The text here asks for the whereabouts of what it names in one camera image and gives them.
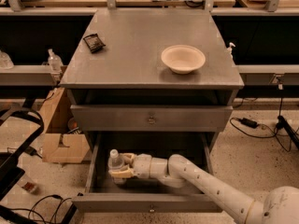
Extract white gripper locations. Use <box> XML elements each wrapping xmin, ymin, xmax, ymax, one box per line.
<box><xmin>109</xmin><ymin>153</ymin><xmax>152</xmax><ymax>179</ymax></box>

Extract clear plastic water bottle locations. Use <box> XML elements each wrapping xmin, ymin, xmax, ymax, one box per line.
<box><xmin>107</xmin><ymin>149</ymin><xmax>126</xmax><ymax>185</ymax></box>

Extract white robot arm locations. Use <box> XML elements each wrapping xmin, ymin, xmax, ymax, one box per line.
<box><xmin>107</xmin><ymin>149</ymin><xmax>299</xmax><ymax>224</ymax></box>

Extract grey open middle drawer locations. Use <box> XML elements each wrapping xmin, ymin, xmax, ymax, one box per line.
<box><xmin>73</xmin><ymin>132</ymin><xmax>221</xmax><ymax>213</ymax></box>

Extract grey upper drawer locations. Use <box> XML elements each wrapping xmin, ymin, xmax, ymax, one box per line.
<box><xmin>71</xmin><ymin>105</ymin><xmax>233</xmax><ymax>132</ymax></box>

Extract grey wooden drawer cabinet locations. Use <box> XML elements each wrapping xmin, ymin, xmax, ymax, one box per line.
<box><xmin>59</xmin><ymin>8</ymin><xmax>245</xmax><ymax>151</ymax></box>

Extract clear sanitizer pump bottle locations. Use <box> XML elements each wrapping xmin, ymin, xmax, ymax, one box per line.
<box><xmin>48</xmin><ymin>49</ymin><xmax>63</xmax><ymax>72</ymax></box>

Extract small white pump bottle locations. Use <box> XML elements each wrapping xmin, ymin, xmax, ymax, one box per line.
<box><xmin>227</xmin><ymin>42</ymin><xmax>235</xmax><ymax>58</ymax></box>

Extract brown cardboard box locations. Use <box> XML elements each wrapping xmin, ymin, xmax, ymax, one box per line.
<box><xmin>39</xmin><ymin>88</ymin><xmax>90</xmax><ymax>163</ymax></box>

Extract small orange floor packet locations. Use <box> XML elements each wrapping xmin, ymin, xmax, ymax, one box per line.
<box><xmin>19</xmin><ymin>181</ymin><xmax>37</xmax><ymax>193</ymax></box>

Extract white paper bowl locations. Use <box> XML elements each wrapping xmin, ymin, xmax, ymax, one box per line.
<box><xmin>161</xmin><ymin>45</ymin><xmax>206</xmax><ymax>75</ymax></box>

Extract black snack packet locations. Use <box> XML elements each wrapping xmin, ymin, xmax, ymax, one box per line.
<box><xmin>83</xmin><ymin>34</ymin><xmax>105</xmax><ymax>53</ymax></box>

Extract clear plastic dome lid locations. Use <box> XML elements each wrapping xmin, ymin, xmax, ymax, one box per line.
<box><xmin>0</xmin><ymin>50</ymin><xmax>14</xmax><ymax>69</ymax></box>

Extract black floor cables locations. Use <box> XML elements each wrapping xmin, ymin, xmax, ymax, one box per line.
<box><xmin>0</xmin><ymin>193</ymin><xmax>78</xmax><ymax>224</ymax></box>

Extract black chair frame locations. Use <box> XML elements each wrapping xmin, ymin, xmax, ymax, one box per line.
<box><xmin>0</xmin><ymin>106</ymin><xmax>45</xmax><ymax>201</ymax></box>

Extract black power adapter cable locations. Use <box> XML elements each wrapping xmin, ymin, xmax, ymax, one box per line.
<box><xmin>229</xmin><ymin>117</ymin><xmax>292</xmax><ymax>153</ymax></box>

